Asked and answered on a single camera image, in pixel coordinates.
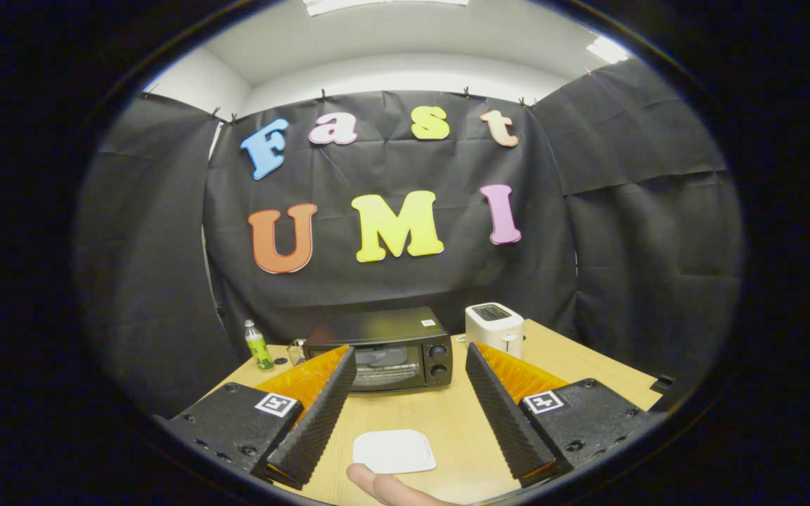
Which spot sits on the small ceiling light panel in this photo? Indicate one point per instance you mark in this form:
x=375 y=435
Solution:
x=607 y=49

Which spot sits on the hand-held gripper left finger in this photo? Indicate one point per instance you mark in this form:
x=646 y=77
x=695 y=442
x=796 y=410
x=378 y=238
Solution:
x=313 y=425

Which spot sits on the black toaster oven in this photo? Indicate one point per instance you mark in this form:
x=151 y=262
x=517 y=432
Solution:
x=391 y=327

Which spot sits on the long ceiling light panel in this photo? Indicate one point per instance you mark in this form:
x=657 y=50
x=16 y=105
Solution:
x=384 y=5

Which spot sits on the green label drink bottle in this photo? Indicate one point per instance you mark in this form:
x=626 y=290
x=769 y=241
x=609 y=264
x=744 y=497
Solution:
x=259 y=351

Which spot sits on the white square plate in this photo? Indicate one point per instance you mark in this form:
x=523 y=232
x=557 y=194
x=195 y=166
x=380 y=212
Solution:
x=394 y=450

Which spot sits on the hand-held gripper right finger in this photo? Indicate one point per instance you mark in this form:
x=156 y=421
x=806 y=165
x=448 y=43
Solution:
x=507 y=422

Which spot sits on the white pop-up toaster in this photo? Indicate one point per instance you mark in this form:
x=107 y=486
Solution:
x=495 y=330

